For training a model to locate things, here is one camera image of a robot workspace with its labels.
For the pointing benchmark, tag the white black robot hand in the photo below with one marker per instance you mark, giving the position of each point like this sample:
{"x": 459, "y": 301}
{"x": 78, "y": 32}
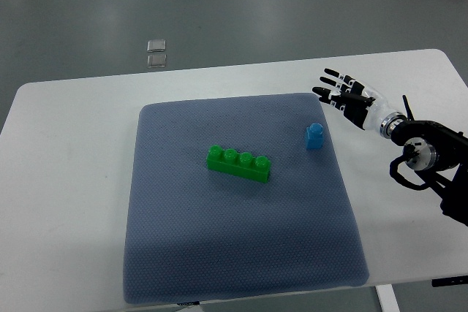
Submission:
{"x": 359, "y": 103}

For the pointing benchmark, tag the small blue block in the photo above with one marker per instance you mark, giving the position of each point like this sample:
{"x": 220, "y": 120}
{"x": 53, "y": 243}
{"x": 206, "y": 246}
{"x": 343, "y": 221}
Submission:
{"x": 314, "y": 136}

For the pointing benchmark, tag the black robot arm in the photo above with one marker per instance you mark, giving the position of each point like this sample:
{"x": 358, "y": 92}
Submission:
{"x": 433, "y": 157}

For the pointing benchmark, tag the long green block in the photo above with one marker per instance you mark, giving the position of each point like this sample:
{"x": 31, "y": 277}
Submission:
{"x": 243, "y": 165}

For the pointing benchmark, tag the white table leg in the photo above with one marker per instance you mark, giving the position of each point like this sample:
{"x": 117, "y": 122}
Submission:
{"x": 387, "y": 298}

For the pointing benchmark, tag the black table control panel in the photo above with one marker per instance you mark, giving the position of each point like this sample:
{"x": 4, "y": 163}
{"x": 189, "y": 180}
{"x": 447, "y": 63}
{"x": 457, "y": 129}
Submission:
{"x": 451, "y": 281}

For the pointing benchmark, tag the lower metal floor plate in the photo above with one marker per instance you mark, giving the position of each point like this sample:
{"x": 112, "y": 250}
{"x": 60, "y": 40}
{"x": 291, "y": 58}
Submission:
{"x": 156, "y": 60}

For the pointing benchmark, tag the metal floor plate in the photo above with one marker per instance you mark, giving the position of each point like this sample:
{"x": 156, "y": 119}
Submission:
{"x": 156, "y": 45}
{"x": 156, "y": 60}

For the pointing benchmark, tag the blue-grey foam mat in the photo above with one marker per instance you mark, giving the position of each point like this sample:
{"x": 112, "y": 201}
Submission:
{"x": 198, "y": 234}

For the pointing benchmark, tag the upper metal floor plate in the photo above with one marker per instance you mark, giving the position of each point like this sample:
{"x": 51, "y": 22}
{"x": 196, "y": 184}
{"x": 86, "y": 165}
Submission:
{"x": 156, "y": 45}

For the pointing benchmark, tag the black label under mat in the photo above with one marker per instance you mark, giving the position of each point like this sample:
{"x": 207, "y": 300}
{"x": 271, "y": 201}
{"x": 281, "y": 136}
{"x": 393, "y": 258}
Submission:
{"x": 192, "y": 303}

